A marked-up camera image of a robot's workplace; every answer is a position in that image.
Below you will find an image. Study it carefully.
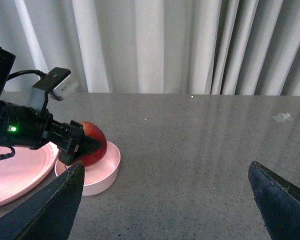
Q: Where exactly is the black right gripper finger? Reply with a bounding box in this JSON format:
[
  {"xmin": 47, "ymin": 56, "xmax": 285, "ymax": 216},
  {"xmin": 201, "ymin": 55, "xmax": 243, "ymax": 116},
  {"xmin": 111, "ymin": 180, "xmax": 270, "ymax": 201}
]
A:
[{"xmin": 248, "ymin": 161, "xmax": 300, "ymax": 240}]

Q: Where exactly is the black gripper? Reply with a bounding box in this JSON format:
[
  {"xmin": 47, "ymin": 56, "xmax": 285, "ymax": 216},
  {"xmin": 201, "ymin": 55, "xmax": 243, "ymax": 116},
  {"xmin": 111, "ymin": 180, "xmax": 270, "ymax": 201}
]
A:
[{"xmin": 0, "ymin": 120, "xmax": 102, "ymax": 240}]

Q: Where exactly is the red apple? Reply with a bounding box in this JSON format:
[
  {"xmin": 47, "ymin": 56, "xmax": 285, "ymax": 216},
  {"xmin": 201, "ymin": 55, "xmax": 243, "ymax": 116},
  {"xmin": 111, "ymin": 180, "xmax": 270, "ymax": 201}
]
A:
[{"xmin": 75, "ymin": 121, "xmax": 108, "ymax": 168}]

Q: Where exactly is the pale pink bowl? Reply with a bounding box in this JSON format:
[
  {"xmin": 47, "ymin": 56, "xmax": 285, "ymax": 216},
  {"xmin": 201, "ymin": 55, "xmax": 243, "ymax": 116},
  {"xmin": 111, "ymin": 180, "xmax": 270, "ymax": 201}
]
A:
[{"xmin": 54, "ymin": 140, "xmax": 122, "ymax": 197}]

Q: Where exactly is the pink plate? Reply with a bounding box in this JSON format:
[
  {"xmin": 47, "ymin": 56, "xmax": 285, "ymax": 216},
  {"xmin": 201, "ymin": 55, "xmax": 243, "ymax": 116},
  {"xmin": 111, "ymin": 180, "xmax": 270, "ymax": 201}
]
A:
[{"xmin": 0, "ymin": 143, "xmax": 59, "ymax": 207}]

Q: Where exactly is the white pleated curtain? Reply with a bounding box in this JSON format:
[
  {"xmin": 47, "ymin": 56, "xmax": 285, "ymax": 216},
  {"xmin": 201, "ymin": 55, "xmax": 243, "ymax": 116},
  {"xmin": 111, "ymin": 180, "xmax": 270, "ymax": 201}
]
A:
[{"xmin": 0, "ymin": 0, "xmax": 300, "ymax": 96}]

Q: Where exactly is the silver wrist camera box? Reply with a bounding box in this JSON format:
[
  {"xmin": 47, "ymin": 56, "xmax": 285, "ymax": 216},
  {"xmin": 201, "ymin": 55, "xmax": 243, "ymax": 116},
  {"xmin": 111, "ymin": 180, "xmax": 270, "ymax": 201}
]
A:
[{"xmin": 32, "ymin": 67, "xmax": 79, "ymax": 101}]

